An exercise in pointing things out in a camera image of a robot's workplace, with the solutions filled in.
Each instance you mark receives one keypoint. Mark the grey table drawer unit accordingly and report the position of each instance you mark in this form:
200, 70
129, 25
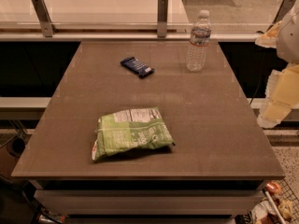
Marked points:
140, 202

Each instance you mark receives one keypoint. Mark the middle metal rail bracket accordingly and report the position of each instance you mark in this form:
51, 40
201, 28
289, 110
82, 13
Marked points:
162, 13

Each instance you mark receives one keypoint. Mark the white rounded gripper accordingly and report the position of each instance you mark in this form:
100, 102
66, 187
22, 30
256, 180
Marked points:
290, 37

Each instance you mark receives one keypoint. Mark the dark blue snack bar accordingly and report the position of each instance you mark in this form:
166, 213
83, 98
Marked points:
137, 67

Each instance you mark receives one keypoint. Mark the right metal rail bracket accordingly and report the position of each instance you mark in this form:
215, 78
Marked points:
284, 8

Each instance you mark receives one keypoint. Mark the left metal rail bracket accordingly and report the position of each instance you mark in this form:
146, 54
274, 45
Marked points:
47, 28

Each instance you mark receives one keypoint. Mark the metal rail bracket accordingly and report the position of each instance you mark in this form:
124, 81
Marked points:
284, 8
162, 13
47, 28

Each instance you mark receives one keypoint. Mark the wire basket with items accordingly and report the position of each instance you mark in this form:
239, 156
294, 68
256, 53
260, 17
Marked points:
279, 205

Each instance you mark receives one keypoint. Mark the green jalapeno chip bag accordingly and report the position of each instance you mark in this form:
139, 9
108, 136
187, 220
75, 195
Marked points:
124, 130

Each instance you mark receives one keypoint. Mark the clear plastic water bottle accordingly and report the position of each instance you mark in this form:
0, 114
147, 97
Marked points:
199, 41

